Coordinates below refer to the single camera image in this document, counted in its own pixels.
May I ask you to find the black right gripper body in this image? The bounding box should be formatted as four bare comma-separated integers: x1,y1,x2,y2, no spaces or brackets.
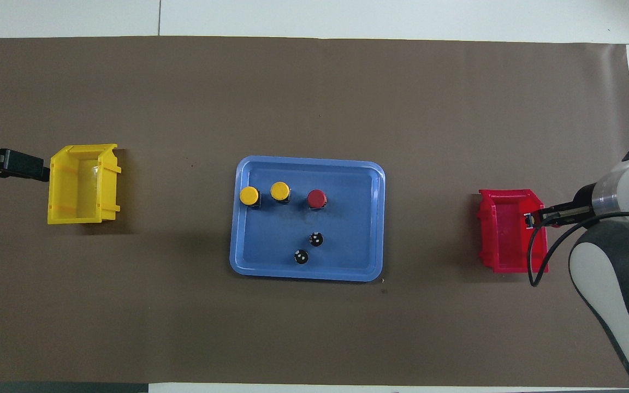
544,183,598,226

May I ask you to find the yellow push button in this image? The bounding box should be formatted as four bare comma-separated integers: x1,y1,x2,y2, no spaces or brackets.
270,182,292,205
240,186,262,209

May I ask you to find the yellow plastic bin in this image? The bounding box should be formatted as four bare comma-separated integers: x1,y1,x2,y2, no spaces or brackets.
47,144,122,225

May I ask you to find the red plastic bin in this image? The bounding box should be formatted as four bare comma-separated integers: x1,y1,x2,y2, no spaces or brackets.
477,189,549,273

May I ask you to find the blue plastic tray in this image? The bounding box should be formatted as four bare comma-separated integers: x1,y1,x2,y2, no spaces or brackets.
229,156,387,283

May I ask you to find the brown paper mat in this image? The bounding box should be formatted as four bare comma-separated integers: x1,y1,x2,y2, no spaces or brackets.
0,36,629,386

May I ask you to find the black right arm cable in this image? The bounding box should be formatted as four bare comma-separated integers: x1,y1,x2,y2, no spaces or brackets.
527,212,629,288

